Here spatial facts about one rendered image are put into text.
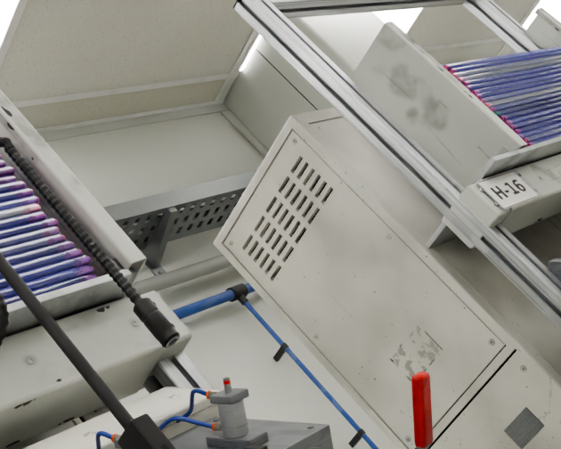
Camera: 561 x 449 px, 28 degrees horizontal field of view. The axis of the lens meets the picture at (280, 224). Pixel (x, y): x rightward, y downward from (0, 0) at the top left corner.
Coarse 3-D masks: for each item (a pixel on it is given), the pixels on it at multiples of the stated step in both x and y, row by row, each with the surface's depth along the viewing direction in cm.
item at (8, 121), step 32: (0, 96) 122; (0, 128) 124; (32, 128) 120; (32, 160) 122; (64, 192) 116; (64, 224) 121; (96, 224) 114; (128, 256) 112; (64, 288) 106; (96, 288) 109; (32, 320) 104
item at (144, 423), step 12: (132, 420) 63; (144, 420) 63; (132, 432) 63; (144, 432) 63; (156, 432) 63; (120, 444) 64; (132, 444) 63; (144, 444) 63; (156, 444) 63; (168, 444) 63
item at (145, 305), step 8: (136, 304) 94; (144, 304) 94; (152, 304) 94; (136, 312) 94; (144, 312) 93; (152, 312) 93; (160, 312) 94; (144, 320) 93; (152, 320) 93; (160, 320) 93; (152, 328) 93; (160, 328) 93; (168, 328) 93; (160, 336) 93; (168, 336) 92; (176, 336) 93; (168, 344) 93
